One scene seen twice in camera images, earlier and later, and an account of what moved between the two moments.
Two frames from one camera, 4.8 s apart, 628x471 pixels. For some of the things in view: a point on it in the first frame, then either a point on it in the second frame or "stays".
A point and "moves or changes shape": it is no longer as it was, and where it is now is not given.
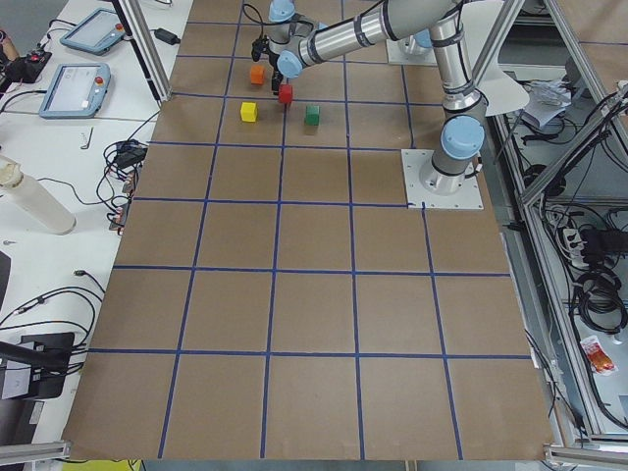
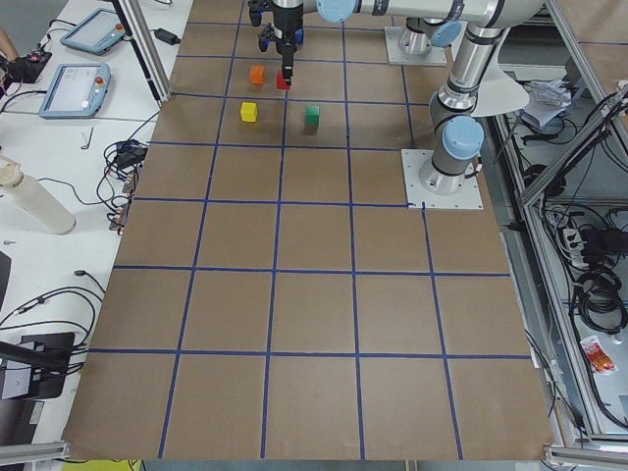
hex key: x=89 y=138 stays
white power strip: x=575 y=246 stays
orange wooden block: x=257 y=75 stays
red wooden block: x=286 y=93 moves or changes shape
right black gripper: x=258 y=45 -> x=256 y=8
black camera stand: x=49 y=356 stays
